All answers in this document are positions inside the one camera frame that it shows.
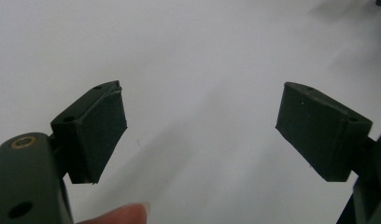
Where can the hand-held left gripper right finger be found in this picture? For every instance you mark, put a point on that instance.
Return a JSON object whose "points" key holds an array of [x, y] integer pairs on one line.
{"points": [[316, 130]]}

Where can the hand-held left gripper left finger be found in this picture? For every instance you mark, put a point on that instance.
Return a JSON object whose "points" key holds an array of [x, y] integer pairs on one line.
{"points": [[92, 137]]}

